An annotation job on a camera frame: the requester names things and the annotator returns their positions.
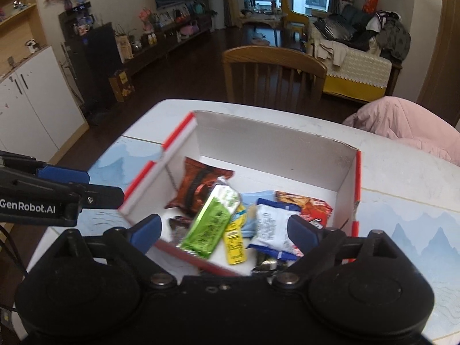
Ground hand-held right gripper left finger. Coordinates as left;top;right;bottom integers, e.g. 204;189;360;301
61;214;177;290

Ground yellow snack packet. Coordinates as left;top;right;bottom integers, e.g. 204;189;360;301
223;203;248;265

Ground wooden chair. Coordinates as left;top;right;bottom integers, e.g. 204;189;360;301
222;45;327;114

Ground dark brown snack packet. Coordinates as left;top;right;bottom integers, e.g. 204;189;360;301
168;216;193;248

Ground grey jacket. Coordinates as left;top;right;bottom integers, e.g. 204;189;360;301
375;16;411;62

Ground black cabinet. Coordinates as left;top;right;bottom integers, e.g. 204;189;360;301
59;5;124;110

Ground white cabinet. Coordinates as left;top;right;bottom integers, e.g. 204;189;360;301
0;45;90;162

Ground coffee table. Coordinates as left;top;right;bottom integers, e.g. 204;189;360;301
241;9;288;47

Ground yellow giraffe chair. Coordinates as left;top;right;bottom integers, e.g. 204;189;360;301
278;0;311;42

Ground pink padded jacket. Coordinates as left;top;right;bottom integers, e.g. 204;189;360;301
342;96;460;166

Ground black cable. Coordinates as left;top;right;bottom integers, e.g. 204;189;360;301
0;237;27;277

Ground beige garment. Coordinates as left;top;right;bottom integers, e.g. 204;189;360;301
313;39;348;69

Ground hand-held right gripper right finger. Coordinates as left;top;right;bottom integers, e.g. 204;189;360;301
274;214;395;289

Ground wooden wall shelf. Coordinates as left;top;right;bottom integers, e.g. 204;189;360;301
0;0;47;76

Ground orange-red snack packet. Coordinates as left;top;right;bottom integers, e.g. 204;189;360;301
275;191;333;229

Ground light blue snack packet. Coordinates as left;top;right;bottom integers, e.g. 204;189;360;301
239;190;277;238

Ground pink handbag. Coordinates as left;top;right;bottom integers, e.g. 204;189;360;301
180;20;200;37

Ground red-brown foil snack packet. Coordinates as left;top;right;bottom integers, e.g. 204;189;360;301
164;156;235;218

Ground dark clothes pile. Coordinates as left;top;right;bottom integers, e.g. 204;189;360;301
314;5;382;42

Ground pink flower decoration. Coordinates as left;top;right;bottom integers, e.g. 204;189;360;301
138;7;153;33

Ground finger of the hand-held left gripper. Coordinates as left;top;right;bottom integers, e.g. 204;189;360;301
77;183;125;210
0;150;91;185

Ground folded metal rack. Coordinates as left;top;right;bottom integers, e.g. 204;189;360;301
61;41;87;112

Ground wooden door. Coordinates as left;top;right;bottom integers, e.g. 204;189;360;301
417;0;460;116

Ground green snack packet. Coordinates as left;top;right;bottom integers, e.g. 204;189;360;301
179;176;241;259

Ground dark wooden media console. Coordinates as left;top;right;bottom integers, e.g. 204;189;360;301
120;12;212;76

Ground brown printed carton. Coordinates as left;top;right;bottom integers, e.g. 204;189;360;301
109;69;136;103

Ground white cardboard box red edges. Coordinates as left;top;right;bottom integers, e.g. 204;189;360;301
118;111;363;277

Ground sofa with white yellow cover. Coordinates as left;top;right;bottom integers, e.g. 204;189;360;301
311;5;403;103

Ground blue and white snack packet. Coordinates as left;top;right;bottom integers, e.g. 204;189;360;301
247;198;306;261

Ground paper gift bag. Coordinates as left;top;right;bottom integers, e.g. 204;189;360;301
115;34;133;62

